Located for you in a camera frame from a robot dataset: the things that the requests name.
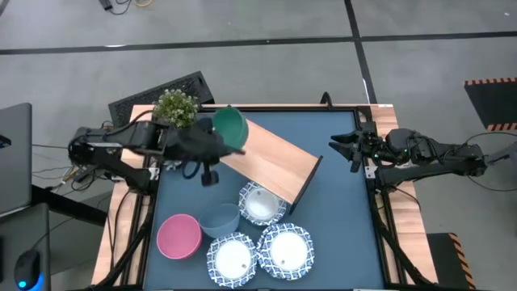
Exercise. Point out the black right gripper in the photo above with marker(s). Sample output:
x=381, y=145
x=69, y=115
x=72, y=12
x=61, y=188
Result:
x=369, y=145

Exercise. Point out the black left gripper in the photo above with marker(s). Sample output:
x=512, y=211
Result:
x=194, y=145

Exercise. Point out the green plastic bowl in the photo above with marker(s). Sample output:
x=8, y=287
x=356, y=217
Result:
x=230, y=127

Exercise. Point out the grey-blue plastic bowl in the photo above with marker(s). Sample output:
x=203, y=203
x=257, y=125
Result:
x=220, y=220

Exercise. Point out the coral pink plastic bowl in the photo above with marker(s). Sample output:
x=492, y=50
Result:
x=179, y=236

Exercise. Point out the blue patterned paper bowl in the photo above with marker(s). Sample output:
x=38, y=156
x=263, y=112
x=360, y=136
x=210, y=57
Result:
x=232, y=260
x=285, y=250
x=260, y=204

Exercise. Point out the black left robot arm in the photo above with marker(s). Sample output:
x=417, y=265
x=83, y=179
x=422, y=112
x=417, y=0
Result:
x=137, y=137

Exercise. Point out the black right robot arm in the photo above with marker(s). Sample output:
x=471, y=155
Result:
x=444, y=159

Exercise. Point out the leafy plant in striped pot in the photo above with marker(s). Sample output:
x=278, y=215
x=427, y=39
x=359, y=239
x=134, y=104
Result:
x=175, y=107

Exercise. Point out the blue table mat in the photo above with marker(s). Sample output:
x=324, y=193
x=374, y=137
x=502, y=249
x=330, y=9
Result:
x=343, y=226

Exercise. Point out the black keyboard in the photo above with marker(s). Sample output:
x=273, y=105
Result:
x=133, y=105

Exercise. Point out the black hazard-striped floor mat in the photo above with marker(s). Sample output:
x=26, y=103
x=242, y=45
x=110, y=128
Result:
x=446, y=258
x=493, y=103

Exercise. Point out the black desk foot bar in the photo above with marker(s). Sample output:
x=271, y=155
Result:
x=68, y=204

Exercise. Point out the black power adapter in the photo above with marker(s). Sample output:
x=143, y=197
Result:
x=106, y=4

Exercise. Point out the grey laptop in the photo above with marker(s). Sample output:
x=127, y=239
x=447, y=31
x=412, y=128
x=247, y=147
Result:
x=14, y=157

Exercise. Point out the black desk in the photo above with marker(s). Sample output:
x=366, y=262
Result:
x=20, y=230

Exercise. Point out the black computer mouse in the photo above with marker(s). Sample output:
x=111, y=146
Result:
x=27, y=268

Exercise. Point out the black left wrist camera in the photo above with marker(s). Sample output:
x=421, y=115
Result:
x=210, y=177

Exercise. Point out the wooden shelf with black frame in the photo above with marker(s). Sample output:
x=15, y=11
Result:
x=270, y=161

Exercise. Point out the black aluminium table frame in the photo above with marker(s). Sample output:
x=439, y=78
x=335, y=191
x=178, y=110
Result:
x=379, y=210

